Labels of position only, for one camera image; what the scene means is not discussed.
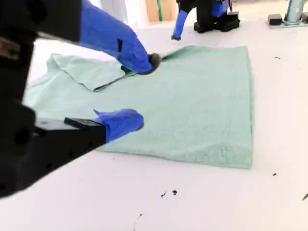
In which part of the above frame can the brown cardboard box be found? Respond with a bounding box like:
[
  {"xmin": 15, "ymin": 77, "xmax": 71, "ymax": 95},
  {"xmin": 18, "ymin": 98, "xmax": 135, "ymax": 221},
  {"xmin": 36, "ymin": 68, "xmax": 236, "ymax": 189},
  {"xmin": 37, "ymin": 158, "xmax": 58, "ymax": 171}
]
[{"xmin": 145, "ymin": 0, "xmax": 178, "ymax": 24}]

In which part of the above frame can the black clamp block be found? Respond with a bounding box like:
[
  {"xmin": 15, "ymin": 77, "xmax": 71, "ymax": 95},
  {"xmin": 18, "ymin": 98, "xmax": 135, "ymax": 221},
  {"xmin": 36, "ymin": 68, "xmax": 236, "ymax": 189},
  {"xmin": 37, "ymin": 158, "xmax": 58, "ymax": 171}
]
[{"xmin": 268, "ymin": 13, "xmax": 283, "ymax": 26}]

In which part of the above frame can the green t-shirt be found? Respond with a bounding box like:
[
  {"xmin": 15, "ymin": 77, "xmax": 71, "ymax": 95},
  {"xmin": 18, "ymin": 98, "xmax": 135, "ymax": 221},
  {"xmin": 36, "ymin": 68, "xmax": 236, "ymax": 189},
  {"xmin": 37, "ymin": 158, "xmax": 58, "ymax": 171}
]
[{"xmin": 23, "ymin": 45, "xmax": 255, "ymax": 169}]

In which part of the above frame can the steel base plate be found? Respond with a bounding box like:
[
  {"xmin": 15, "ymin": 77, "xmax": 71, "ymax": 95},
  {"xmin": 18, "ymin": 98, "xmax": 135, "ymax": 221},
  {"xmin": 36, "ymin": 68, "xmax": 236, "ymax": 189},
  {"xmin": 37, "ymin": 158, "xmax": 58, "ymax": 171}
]
[{"xmin": 266, "ymin": 20, "xmax": 308, "ymax": 29}]

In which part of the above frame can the steel post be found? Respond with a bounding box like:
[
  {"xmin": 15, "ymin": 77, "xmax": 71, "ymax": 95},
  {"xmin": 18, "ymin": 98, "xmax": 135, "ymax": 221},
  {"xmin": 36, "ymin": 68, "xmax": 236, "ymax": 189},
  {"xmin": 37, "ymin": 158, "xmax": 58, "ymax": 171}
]
[{"xmin": 283, "ymin": 0, "xmax": 307, "ymax": 25}]

